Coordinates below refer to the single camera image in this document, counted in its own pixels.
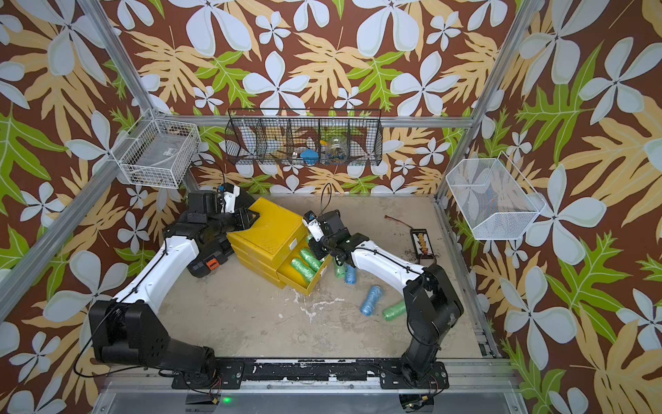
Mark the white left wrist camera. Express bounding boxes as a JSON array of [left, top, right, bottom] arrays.
[[219, 183, 241, 214]]

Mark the yellow drawer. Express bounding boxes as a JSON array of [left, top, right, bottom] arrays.
[[277, 241, 332, 296]]

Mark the blue trash bag roll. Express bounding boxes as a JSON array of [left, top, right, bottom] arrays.
[[360, 285, 384, 317], [345, 264, 357, 285]]

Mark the green trash bag roll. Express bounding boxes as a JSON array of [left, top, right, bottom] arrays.
[[334, 264, 347, 279], [382, 300, 406, 322], [300, 248, 322, 272], [291, 258, 317, 283]]

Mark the yellow plastic drawer cabinet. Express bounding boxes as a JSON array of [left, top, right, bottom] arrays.
[[228, 198, 310, 293]]

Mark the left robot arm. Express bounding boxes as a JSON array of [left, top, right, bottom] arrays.
[[89, 184, 260, 381]]

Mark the white wire basket left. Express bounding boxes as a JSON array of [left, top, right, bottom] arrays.
[[115, 110, 201, 189]]

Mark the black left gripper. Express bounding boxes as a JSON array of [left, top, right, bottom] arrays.
[[209, 208, 260, 237]]

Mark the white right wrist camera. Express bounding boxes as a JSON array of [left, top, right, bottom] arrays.
[[303, 210, 324, 242]]

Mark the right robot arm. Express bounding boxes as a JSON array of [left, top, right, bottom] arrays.
[[303, 210, 464, 388]]

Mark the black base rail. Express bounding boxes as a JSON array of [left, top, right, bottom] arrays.
[[170, 357, 449, 393]]

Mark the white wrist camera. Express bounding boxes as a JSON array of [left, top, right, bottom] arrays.
[[303, 210, 324, 242], [219, 183, 241, 214]]

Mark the white mesh basket right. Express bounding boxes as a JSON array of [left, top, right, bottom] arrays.
[[446, 152, 546, 241]]

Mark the black wire basket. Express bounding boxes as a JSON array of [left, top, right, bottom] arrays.
[[224, 108, 384, 167]]

